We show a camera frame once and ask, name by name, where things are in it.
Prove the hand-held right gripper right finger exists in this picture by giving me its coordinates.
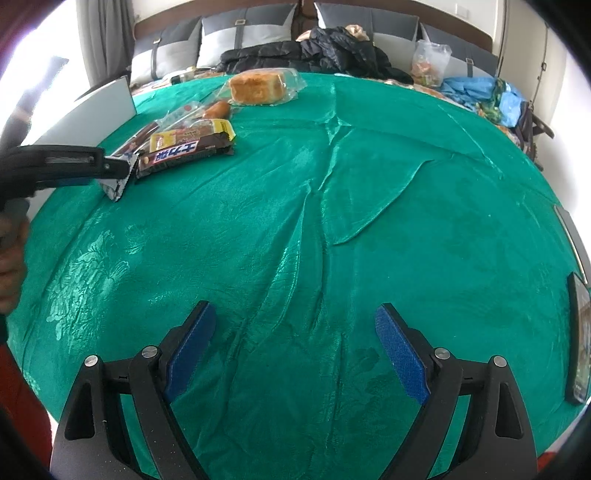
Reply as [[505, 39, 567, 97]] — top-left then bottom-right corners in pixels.
[[375, 302, 539, 480]]

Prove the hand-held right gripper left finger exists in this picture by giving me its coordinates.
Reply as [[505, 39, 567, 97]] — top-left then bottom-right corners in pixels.
[[50, 300, 218, 480]]

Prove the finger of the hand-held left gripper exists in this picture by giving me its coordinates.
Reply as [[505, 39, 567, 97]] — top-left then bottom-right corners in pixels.
[[18, 145, 129, 189]]

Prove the long snack bar packet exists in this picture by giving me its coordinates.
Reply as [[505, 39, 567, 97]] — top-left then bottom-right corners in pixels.
[[102, 121, 163, 203]]

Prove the dark chocolate bar packet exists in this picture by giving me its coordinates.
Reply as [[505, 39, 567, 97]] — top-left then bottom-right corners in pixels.
[[135, 131, 235, 180]]

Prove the yellow brown snack packet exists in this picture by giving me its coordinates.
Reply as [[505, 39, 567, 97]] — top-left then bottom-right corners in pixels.
[[150, 117, 237, 149]]

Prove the sausage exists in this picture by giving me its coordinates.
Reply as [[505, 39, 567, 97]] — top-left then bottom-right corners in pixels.
[[157, 98, 232, 134]]

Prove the bread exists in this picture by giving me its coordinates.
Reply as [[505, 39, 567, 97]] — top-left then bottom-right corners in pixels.
[[217, 67, 308, 108]]

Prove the person's left hand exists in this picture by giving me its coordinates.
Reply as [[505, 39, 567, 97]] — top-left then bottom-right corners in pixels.
[[0, 217, 29, 315]]

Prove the grey curtain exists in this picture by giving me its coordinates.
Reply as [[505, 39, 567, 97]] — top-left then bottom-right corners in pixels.
[[76, 0, 137, 80]]

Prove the grey white pillow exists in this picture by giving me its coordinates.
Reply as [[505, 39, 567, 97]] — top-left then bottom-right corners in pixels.
[[419, 23, 499, 78], [196, 4, 298, 70], [314, 1, 421, 47], [130, 17, 202, 88]]

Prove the brown headboard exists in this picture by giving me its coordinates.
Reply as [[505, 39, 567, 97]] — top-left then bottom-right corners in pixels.
[[133, 0, 493, 52]]

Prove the person's red clothing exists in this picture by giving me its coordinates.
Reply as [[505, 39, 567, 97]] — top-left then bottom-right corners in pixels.
[[0, 342, 52, 480]]

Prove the black phone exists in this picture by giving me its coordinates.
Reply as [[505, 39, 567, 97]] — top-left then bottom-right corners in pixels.
[[566, 272, 591, 406]]

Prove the green yellow patterned cloth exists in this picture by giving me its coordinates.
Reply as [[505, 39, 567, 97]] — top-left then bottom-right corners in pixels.
[[475, 79, 511, 125]]

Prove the blue cloth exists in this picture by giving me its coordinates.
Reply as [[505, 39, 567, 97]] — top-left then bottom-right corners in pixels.
[[441, 76, 527, 127]]

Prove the black puffer jacket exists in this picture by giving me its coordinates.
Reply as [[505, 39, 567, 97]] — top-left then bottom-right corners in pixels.
[[216, 26, 414, 85]]

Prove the clear plastic bag of food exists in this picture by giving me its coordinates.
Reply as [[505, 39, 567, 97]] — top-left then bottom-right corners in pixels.
[[411, 39, 452, 88]]

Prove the wall cable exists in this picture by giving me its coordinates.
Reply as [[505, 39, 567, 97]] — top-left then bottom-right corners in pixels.
[[530, 18, 551, 108]]

